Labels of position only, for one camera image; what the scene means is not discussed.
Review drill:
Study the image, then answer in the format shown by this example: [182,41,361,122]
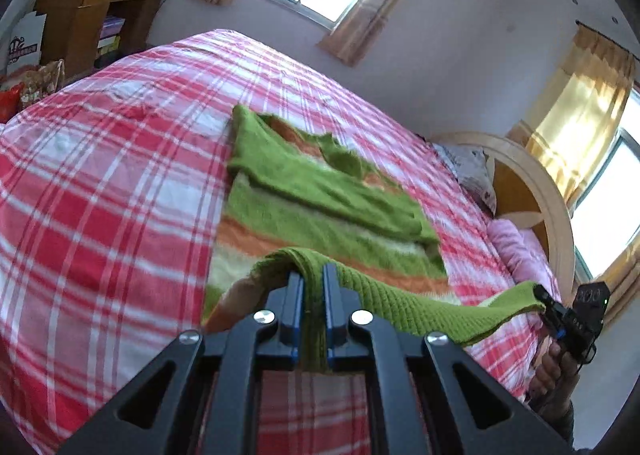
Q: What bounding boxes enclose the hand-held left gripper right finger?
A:
[321,264,576,455]

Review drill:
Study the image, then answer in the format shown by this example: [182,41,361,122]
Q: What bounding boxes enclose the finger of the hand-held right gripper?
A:
[533,285,571,340]

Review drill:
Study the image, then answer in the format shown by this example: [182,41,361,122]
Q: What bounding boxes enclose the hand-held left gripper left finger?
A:
[57,271,305,455]

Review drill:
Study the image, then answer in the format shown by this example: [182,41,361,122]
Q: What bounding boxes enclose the green striped knit sweater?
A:
[202,105,548,376]

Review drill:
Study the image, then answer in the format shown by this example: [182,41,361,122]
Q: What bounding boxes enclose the person's right forearm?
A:
[525,395,577,445]

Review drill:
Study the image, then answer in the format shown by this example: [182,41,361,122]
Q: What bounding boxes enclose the person's right hand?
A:
[529,339,577,403]

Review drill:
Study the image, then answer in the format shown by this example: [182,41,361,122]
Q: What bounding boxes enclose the yellow curtain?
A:
[507,25,636,196]
[597,235,640,331]

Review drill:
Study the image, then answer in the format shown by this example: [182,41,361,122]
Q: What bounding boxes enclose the pink blanket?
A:
[487,217,561,301]

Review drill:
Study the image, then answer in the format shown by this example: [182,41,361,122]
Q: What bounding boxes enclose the beige wooden headboard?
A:
[430,131,576,301]

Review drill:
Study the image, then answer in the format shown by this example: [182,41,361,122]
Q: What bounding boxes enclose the side glass window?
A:
[570,85,640,281]

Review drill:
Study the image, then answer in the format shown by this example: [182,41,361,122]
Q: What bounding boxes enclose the floral patterned pillow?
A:
[432,142,497,213]

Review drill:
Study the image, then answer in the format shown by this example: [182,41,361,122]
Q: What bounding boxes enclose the red plaid bedsheet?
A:
[0,30,566,455]

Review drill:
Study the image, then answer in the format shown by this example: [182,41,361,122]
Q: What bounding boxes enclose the side curtain rod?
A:
[575,20,640,58]

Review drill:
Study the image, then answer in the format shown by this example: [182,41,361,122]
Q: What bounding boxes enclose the stacked boxes in desk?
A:
[97,15,127,58]

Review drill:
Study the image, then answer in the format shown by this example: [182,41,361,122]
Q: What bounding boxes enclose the patterned floor bag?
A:
[15,60,66,108]

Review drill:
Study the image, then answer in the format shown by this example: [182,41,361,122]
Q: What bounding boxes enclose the red plastic bag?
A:
[0,84,26,123]

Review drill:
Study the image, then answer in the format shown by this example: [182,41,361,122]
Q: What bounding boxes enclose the brown wooden desk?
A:
[36,0,173,80]

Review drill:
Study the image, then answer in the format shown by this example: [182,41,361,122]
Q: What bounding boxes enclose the white paper bag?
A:
[5,10,48,76]

